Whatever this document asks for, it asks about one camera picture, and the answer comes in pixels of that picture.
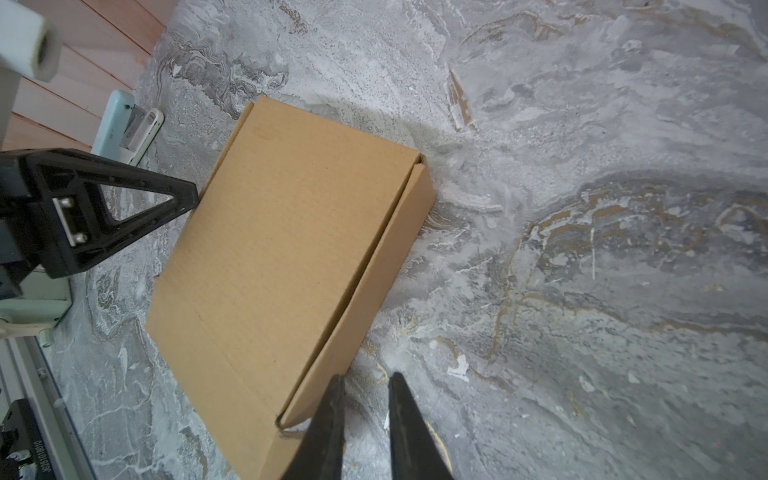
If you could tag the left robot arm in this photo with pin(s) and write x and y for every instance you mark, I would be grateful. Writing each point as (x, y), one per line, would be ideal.
(43, 303)

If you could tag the light blue small device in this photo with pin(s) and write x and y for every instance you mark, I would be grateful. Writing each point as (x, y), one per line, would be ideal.
(126, 130)

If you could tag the aluminium rail front frame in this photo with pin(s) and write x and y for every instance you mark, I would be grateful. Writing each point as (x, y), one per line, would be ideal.
(25, 375)

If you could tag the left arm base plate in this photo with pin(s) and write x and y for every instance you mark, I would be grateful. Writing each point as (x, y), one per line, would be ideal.
(23, 451)

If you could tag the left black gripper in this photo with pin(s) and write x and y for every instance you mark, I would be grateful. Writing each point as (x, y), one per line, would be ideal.
(55, 215)

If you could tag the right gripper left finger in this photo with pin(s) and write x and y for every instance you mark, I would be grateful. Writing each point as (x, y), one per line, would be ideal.
(320, 453)

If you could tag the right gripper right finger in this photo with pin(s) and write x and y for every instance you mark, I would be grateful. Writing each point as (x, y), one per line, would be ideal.
(414, 454)

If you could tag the brown cardboard box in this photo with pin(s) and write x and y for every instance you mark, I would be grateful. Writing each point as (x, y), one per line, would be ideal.
(279, 272)

